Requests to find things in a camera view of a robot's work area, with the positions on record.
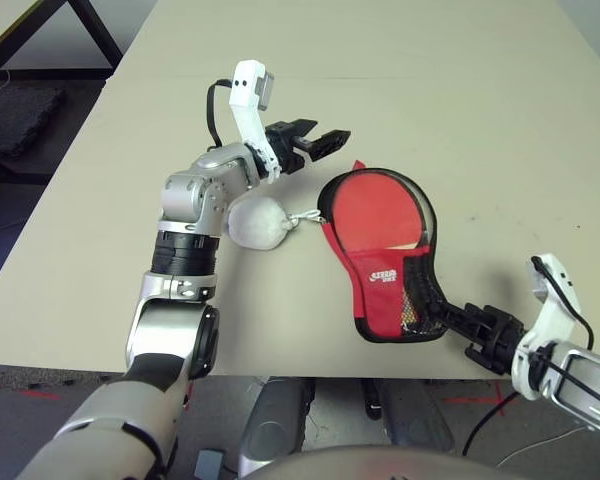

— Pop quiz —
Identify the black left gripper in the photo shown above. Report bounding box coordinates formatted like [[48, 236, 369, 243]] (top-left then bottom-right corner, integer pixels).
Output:
[[264, 118, 353, 176]]

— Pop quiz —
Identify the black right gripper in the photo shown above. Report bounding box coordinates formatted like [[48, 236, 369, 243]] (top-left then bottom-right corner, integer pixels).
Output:
[[428, 294, 527, 377]]

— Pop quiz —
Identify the red black paddle case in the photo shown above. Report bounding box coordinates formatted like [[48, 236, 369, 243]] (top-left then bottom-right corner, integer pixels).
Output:
[[317, 160, 449, 345]]

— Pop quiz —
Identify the red ping-pong paddle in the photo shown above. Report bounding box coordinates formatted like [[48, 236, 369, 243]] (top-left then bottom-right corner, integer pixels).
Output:
[[332, 172, 429, 251]]

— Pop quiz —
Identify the white fluffy pom-pom zipper pull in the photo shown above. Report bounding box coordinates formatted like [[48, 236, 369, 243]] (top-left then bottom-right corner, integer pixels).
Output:
[[224, 195, 329, 250]]

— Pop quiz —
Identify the grey right robot leg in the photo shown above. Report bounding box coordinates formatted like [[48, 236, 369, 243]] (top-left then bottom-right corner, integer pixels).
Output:
[[362, 379, 456, 451]]

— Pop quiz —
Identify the grey robot leg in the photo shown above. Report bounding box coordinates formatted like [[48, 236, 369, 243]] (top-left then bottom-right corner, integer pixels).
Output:
[[362, 379, 456, 451], [239, 379, 316, 474]]

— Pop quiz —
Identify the grey robot torso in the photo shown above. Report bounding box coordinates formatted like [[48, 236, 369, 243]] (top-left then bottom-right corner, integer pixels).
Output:
[[229, 442, 501, 480]]

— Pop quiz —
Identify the grey left robot leg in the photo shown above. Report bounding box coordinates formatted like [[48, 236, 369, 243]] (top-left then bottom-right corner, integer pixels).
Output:
[[239, 379, 316, 474]]

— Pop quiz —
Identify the small grey-blue box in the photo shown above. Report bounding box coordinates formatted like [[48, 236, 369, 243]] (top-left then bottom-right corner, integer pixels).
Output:
[[195, 449, 225, 479]]

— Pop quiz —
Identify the black foam floor mat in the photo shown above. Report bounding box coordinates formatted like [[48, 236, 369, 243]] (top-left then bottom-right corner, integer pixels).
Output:
[[0, 82, 66, 159]]

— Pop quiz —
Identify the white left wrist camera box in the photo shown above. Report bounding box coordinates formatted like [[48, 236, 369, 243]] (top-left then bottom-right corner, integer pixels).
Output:
[[227, 59, 281, 184]]

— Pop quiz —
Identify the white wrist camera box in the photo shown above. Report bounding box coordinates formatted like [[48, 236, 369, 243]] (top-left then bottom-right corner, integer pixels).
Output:
[[227, 59, 281, 184], [510, 253, 581, 401]]

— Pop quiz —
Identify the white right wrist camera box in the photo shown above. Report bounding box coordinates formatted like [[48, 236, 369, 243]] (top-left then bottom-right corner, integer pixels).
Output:
[[510, 253, 581, 401]]

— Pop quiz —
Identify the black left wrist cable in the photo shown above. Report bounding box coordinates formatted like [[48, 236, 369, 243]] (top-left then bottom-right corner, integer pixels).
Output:
[[205, 79, 236, 151]]

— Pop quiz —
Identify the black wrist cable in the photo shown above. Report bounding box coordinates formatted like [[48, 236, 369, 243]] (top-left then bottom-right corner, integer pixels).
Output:
[[462, 257, 596, 456], [205, 79, 236, 151]]

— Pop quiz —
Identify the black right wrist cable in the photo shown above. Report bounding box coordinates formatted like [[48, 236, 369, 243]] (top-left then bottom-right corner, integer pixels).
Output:
[[462, 257, 596, 456]]

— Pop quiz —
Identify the white floor cable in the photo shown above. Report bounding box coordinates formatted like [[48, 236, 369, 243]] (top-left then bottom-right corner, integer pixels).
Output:
[[499, 424, 591, 469]]

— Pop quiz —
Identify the beige side table black frame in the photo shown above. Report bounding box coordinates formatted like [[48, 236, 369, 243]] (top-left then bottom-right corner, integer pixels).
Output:
[[0, 0, 126, 81]]

